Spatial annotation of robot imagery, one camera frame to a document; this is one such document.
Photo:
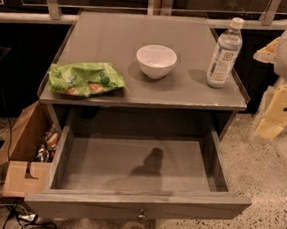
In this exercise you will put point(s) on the grey wooden cabinet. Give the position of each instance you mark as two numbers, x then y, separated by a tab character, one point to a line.
116	38

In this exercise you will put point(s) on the green snack bag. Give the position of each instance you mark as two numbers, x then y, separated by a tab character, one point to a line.
84	79

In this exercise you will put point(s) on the metal railing frame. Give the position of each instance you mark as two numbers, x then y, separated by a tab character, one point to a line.
259	13

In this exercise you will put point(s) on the brown cardboard box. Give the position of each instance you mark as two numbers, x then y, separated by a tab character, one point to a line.
24	174

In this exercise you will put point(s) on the white ceramic bowl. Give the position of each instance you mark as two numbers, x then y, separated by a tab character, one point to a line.
156	61

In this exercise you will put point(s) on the metal drawer knob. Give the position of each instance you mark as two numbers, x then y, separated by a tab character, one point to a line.
142	215

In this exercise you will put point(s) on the open grey top drawer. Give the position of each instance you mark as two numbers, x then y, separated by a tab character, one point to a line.
105	170

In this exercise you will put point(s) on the snack packets in box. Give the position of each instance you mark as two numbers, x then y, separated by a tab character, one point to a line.
47	149

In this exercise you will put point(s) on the clear plastic water bottle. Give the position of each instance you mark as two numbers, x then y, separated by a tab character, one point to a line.
227	49

